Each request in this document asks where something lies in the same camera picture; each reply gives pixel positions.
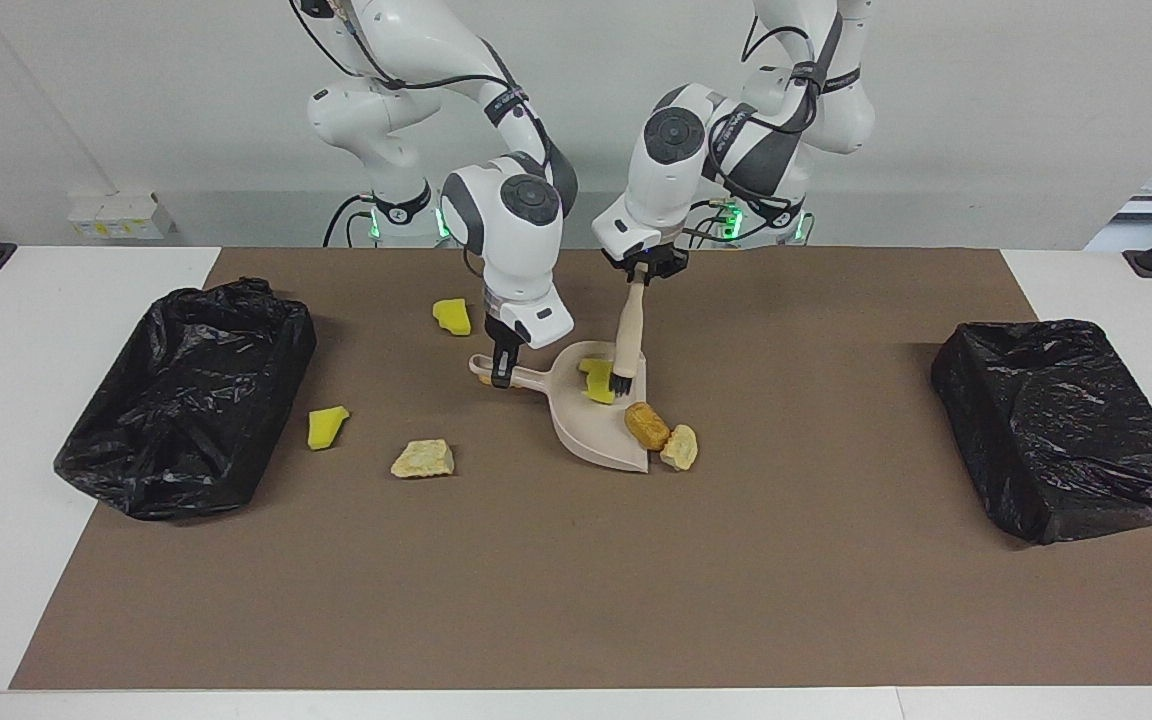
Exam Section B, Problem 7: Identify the beige brush with black bristles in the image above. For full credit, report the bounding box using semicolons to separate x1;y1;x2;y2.
608;272;649;398

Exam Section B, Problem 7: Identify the notched yellow sponge piece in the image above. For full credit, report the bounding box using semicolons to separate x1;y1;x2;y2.
578;357;619;405

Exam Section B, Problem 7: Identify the beige plastic dustpan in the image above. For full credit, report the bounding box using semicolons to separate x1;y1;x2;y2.
468;341;651;474

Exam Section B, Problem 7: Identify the angular pale bread chunk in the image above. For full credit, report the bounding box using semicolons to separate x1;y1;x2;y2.
390;439;456;479

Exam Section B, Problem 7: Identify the brown fried bread roll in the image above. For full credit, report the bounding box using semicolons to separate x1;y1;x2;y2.
624;401;672;452

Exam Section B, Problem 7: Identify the lumpy pale bread piece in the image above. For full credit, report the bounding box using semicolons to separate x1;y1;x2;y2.
660;424;700;472

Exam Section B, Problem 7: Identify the bin with black bag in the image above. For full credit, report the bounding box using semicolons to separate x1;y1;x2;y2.
53;277;318;522
930;319;1152;546

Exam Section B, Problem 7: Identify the brown table mat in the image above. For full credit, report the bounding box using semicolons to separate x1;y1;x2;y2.
8;247;1152;691

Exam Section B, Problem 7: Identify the black base cable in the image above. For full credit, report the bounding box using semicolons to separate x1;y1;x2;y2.
324;193;377;248

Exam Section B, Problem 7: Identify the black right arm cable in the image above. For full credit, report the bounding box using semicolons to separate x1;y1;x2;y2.
288;0;549;286

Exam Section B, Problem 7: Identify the white wall socket box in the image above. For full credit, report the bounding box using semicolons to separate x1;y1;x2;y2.
69;192;177;241

